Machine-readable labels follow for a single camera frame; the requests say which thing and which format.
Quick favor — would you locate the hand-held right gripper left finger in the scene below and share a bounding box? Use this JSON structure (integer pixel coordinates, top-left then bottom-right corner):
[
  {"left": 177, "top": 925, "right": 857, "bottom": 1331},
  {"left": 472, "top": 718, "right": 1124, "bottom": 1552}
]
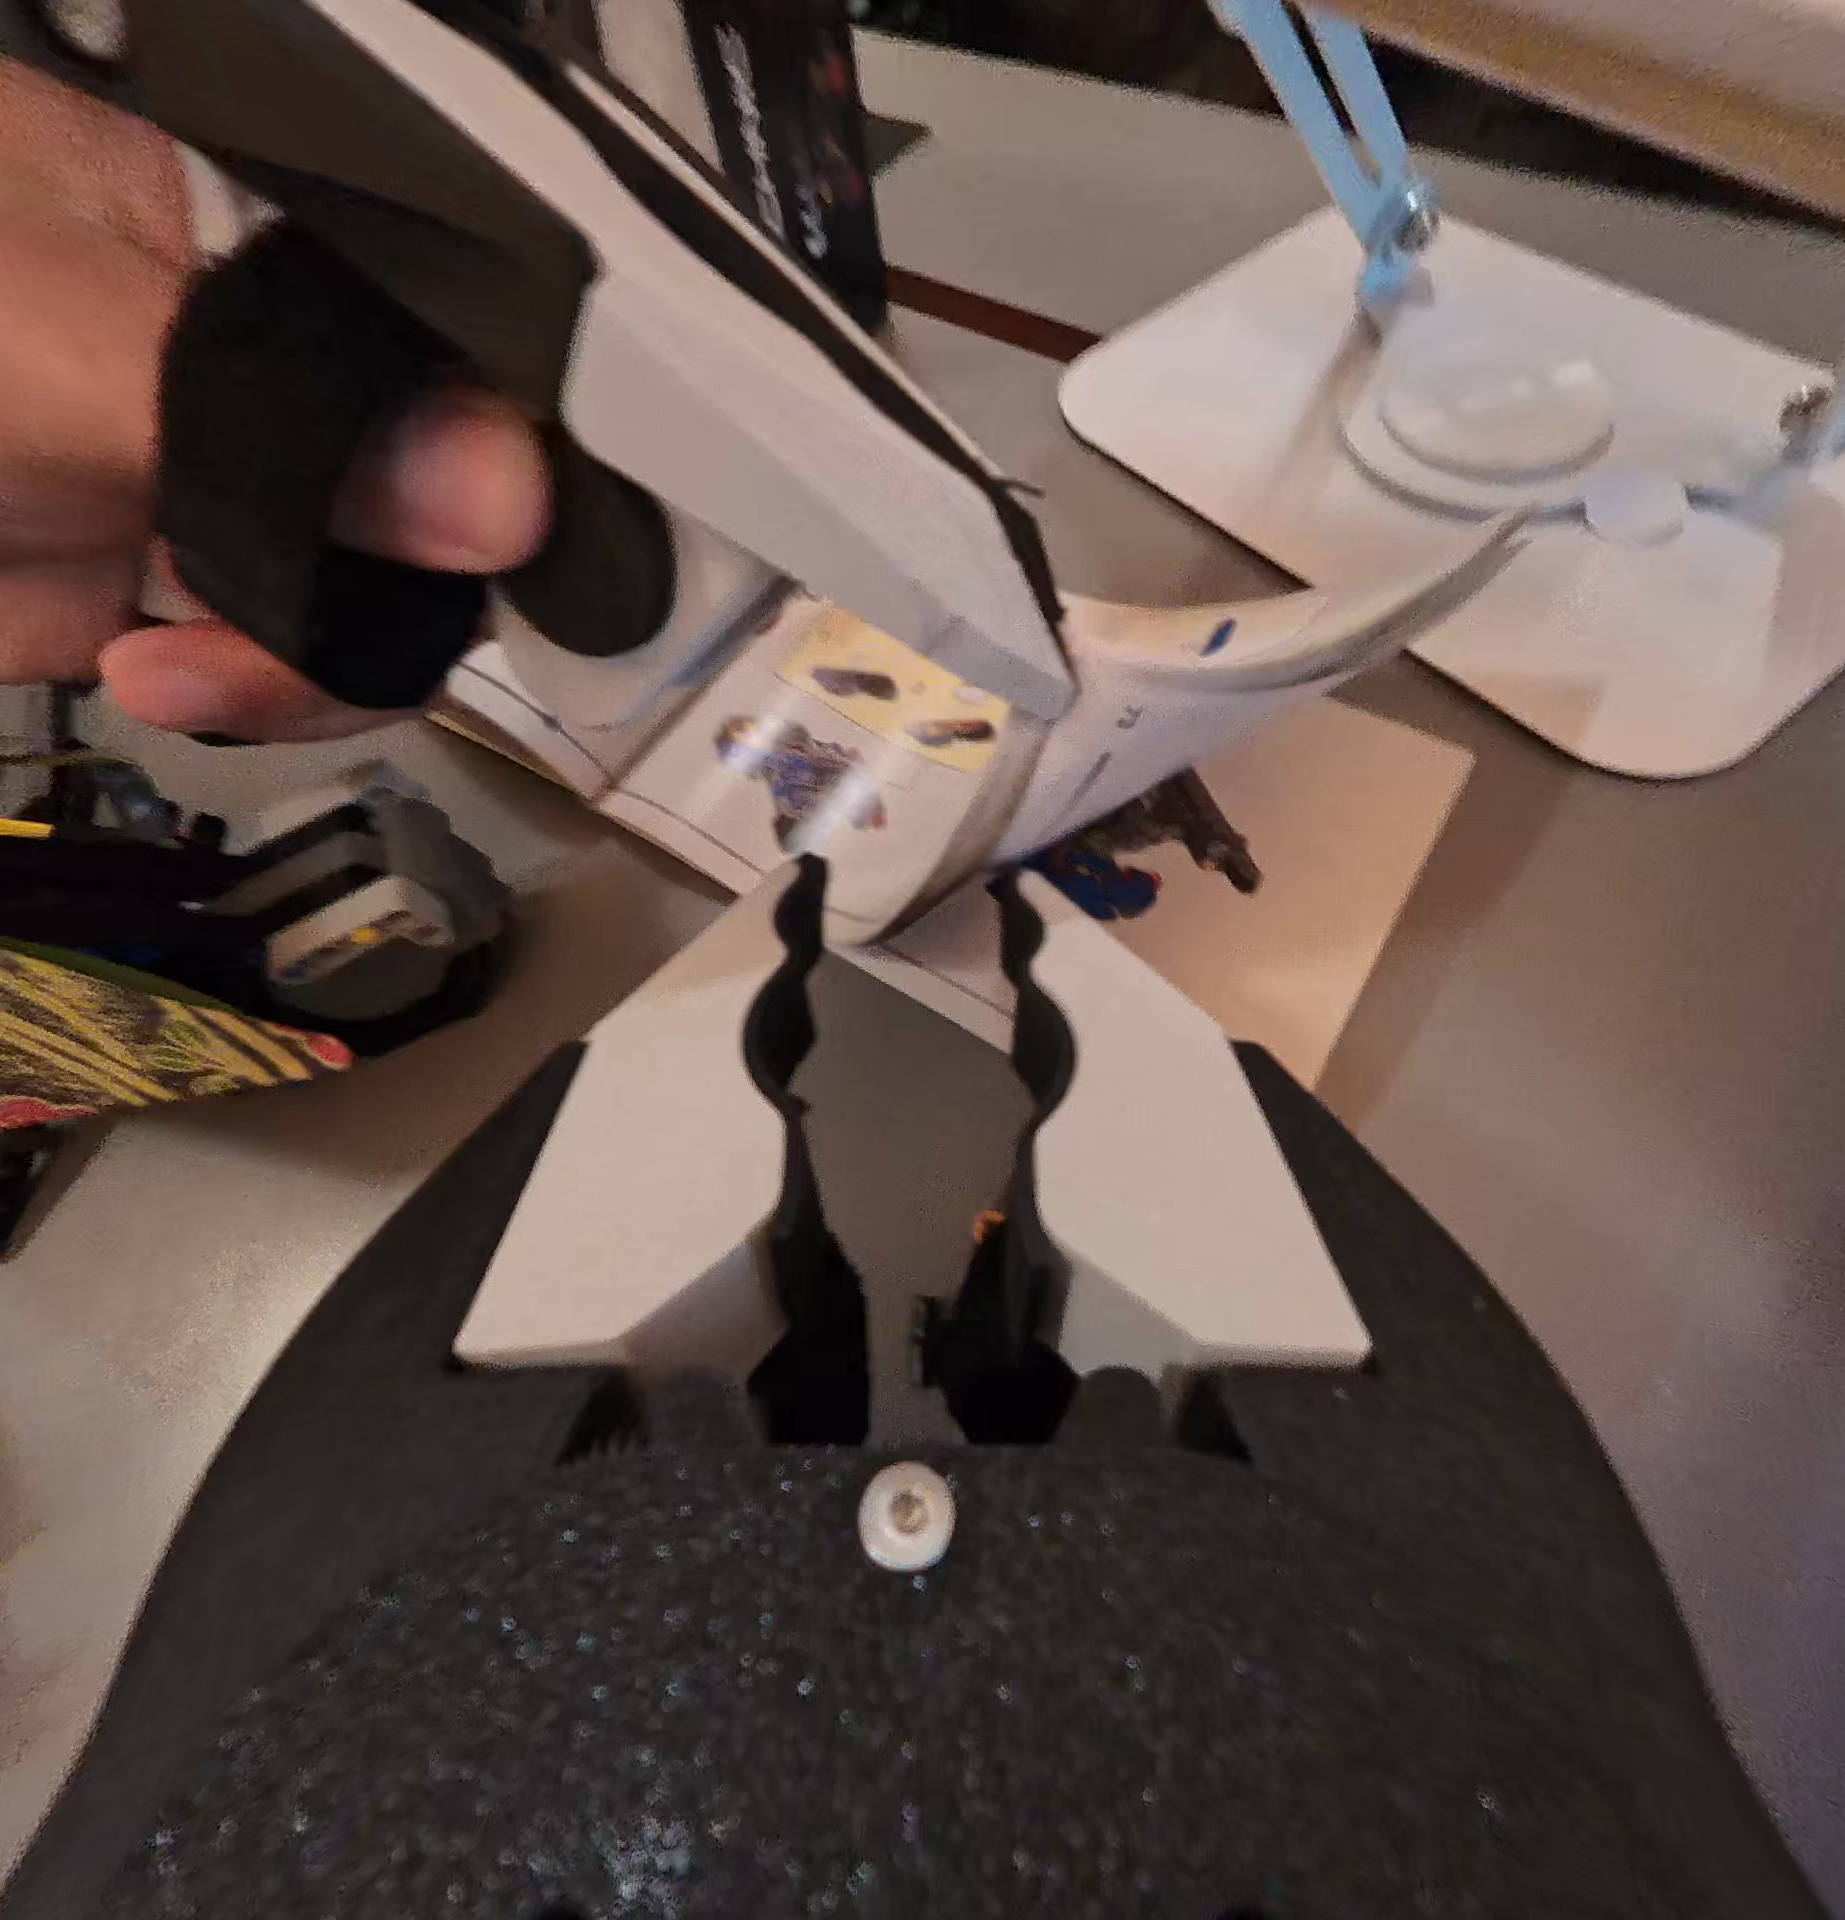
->
[{"left": 454, "top": 855, "right": 871, "bottom": 1446}]

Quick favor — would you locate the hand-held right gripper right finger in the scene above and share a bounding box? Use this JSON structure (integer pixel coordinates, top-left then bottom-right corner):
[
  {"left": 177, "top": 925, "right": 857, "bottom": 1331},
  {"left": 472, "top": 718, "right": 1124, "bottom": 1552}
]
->
[{"left": 922, "top": 873, "right": 1376, "bottom": 1446}]

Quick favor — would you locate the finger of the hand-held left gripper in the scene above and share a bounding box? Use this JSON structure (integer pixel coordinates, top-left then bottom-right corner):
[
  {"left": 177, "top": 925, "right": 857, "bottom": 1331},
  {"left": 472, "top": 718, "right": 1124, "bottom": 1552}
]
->
[
  {"left": 314, "top": 0, "right": 1080, "bottom": 725},
  {"left": 562, "top": 0, "right": 897, "bottom": 380}
]

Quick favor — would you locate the lego instruction booklet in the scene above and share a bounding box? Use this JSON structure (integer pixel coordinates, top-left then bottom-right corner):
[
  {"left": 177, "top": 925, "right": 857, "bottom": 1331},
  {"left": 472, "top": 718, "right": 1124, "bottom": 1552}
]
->
[{"left": 439, "top": 510, "right": 1537, "bottom": 1089}]

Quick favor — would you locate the black lego set box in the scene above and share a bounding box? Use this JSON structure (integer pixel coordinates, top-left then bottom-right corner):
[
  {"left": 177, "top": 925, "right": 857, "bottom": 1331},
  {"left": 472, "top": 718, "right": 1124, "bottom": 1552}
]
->
[{"left": 678, "top": 0, "right": 890, "bottom": 330}]

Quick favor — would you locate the black lego vehicle chassis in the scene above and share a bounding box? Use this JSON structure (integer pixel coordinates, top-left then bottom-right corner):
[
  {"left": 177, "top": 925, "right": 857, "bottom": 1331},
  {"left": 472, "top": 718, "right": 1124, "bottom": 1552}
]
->
[{"left": 0, "top": 750, "right": 511, "bottom": 1261}]

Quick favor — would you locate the person's left hand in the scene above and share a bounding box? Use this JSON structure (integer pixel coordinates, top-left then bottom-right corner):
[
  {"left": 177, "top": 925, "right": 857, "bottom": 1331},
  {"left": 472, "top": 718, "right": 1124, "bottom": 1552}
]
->
[{"left": 0, "top": 51, "right": 557, "bottom": 746}]

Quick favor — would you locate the floral patterned cloth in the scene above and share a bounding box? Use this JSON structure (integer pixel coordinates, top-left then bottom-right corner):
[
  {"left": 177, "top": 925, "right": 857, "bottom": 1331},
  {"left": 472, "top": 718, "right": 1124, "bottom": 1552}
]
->
[{"left": 0, "top": 930, "right": 358, "bottom": 1134}]

